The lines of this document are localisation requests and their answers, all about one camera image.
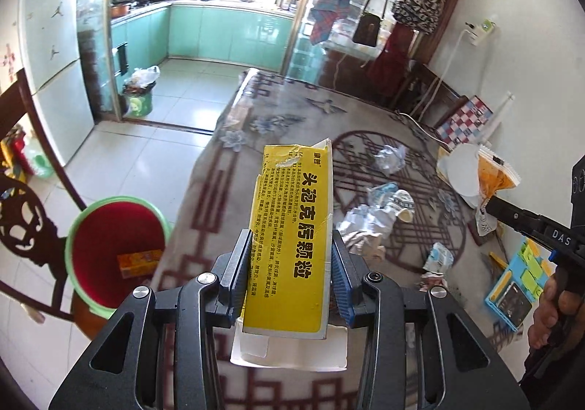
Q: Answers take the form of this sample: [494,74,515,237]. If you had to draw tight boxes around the red bucket with green rim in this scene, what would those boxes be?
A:
[65,196,172,320]

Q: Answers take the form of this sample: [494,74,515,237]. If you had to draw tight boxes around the green kitchen bin with bag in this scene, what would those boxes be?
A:
[121,65,162,119]

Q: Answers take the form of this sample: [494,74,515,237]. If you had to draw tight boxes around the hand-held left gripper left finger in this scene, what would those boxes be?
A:
[48,229,254,410]

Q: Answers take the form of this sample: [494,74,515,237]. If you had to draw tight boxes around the white wall socket with charger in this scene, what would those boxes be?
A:
[464,14,500,48]

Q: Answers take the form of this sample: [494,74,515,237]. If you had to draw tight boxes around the blue white plastic wrapper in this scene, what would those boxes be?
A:
[366,181,418,224]

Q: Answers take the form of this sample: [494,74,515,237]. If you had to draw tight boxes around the white refrigerator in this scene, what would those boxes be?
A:
[17,0,98,169]

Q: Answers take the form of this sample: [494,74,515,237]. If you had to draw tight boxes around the dark wooden bench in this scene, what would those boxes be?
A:
[402,63,463,128]

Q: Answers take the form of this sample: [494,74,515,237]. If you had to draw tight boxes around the black white patterned tote bag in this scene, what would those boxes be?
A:
[392,0,447,35]

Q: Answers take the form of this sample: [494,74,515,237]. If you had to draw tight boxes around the person's right hand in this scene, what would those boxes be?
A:
[527,274,585,350]

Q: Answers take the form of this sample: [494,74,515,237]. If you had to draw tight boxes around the red blue checkered board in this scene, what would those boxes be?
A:
[435,94,495,151]

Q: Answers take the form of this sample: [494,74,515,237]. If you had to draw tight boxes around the printed floral tablecloth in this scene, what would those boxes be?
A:
[151,69,540,410]

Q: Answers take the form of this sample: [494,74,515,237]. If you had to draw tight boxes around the white cable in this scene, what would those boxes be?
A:
[402,30,477,151]

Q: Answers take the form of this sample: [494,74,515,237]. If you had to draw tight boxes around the orange snack bag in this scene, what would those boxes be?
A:
[475,148,522,206]

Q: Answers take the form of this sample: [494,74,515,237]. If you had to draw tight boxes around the teal kitchen cabinets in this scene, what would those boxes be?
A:
[110,0,297,91]

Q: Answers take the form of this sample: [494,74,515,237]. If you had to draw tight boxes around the yellow medicine box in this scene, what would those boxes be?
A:
[230,138,350,369]

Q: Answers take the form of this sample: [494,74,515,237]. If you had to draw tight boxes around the dark smartphone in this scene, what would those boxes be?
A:
[497,281,534,329]

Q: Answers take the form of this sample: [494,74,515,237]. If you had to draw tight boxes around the white paper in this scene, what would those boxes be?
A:
[336,204,399,261]

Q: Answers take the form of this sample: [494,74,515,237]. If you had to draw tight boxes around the yellow envelope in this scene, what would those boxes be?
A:
[435,149,463,183]

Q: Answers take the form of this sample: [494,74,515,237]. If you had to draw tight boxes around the carved wooden chair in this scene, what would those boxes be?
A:
[0,67,88,343]

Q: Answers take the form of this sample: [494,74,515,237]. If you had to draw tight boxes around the small orange box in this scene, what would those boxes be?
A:
[117,249,164,278]

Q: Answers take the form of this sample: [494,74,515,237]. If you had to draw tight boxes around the small blue white packet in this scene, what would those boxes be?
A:
[423,242,454,276]

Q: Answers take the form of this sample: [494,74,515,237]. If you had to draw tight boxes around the blue toy tray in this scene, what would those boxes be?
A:
[484,240,551,334]

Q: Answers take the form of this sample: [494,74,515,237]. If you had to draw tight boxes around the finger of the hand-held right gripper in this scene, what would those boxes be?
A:
[486,192,573,252]

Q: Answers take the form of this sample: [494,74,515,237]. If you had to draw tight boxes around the red garment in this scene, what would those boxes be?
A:
[366,21,422,87]

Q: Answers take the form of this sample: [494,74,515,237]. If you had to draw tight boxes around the white printed packet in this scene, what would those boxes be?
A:
[475,204,503,238]

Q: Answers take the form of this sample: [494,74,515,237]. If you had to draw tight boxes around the black handbag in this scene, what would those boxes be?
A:
[352,0,390,48]

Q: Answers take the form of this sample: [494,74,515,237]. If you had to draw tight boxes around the green plastic bottle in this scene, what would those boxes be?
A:
[25,138,54,178]

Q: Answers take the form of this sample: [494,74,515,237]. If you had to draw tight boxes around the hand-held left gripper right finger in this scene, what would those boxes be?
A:
[331,229,531,410]

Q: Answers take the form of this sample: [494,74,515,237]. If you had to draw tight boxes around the small red white wrapper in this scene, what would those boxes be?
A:
[418,273,451,297]

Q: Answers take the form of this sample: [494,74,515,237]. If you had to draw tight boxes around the crumpled clear plastic wrapper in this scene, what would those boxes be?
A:
[372,144,408,177]

